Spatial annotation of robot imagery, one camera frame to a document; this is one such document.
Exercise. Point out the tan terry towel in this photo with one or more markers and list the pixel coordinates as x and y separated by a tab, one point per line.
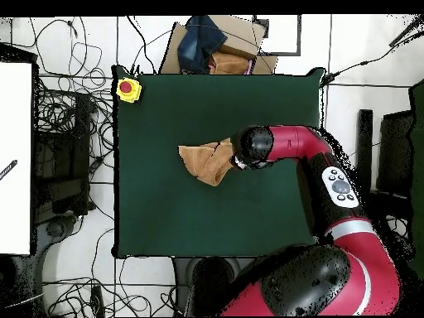
205	159

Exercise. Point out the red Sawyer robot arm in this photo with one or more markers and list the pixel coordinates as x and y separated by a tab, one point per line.
298	142

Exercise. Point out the black flat bar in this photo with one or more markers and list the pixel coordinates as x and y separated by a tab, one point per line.
364	142

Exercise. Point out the dark green table cloth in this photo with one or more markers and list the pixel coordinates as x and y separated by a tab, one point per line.
165	116

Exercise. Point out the pink cloth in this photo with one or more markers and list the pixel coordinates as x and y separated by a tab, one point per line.
250	66

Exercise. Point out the brown folded cloth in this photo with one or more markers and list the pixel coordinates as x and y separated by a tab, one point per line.
228	64

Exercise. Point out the yellow emergency stop button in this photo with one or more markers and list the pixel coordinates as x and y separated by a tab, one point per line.
132	96

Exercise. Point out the brown cardboard box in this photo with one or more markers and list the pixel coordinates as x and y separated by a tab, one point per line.
238	36

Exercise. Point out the blue jeans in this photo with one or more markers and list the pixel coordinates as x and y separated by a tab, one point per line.
198	43

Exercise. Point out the black panel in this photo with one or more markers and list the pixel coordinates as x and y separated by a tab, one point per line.
396	152

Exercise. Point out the black equipment rack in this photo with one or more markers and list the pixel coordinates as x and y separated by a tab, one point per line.
63	159

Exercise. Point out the dark green fabric panel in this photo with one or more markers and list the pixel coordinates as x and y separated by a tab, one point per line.
419	165

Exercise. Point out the black round knob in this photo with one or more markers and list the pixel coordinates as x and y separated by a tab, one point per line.
55	229

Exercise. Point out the black power strip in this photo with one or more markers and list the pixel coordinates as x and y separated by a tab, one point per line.
97	299

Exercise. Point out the dark grey stand base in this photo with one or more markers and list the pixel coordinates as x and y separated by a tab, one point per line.
46	245

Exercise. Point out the white panel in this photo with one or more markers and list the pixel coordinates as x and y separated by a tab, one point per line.
15	132

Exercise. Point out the striped black rod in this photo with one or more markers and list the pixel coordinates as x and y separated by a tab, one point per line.
9	168

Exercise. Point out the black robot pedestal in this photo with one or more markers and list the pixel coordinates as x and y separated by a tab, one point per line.
205	285

